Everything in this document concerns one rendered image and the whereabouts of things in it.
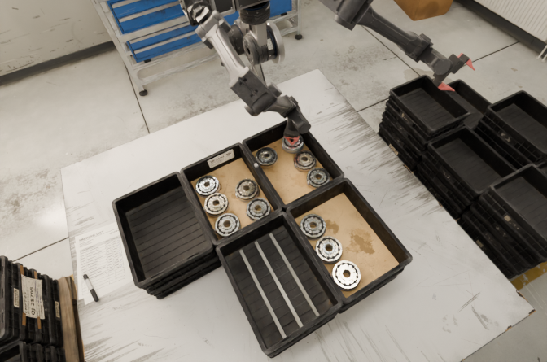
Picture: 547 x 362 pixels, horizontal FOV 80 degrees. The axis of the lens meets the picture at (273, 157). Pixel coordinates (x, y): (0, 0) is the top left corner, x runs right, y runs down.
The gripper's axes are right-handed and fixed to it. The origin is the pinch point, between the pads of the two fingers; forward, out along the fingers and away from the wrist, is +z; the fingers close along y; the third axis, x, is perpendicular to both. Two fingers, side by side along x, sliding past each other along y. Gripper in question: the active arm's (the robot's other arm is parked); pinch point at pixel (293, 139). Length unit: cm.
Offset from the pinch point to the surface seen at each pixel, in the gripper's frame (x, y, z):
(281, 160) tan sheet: 3.5, -8.6, 6.7
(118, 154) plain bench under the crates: 94, -17, 22
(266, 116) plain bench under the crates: 22.4, 27.7, 18.8
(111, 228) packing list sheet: 73, -56, 23
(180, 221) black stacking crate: 37, -49, 9
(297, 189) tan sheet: -7.7, -22.0, 6.9
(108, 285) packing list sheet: 60, -79, 23
